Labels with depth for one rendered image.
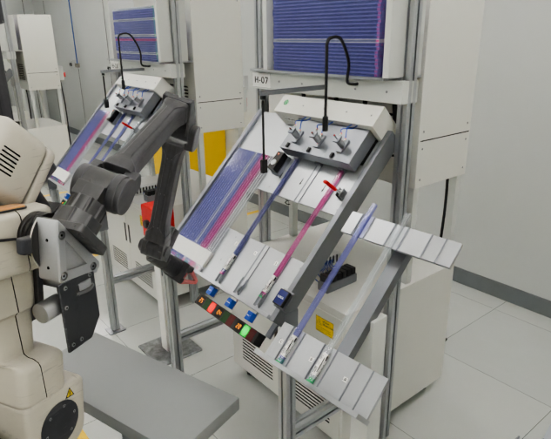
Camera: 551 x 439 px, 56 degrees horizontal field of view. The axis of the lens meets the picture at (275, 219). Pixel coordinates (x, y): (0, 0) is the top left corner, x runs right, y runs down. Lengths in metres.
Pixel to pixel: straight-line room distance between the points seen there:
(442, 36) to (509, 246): 1.72
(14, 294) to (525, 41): 2.68
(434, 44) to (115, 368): 1.42
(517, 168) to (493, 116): 0.32
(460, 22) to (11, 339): 1.62
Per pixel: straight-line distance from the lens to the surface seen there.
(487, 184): 3.27
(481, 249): 3.40
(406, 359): 2.22
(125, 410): 1.49
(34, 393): 1.21
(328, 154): 1.72
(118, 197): 1.03
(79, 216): 0.99
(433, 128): 1.90
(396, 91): 1.68
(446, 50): 1.91
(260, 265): 1.70
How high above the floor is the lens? 1.52
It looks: 20 degrees down
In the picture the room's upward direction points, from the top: 1 degrees counter-clockwise
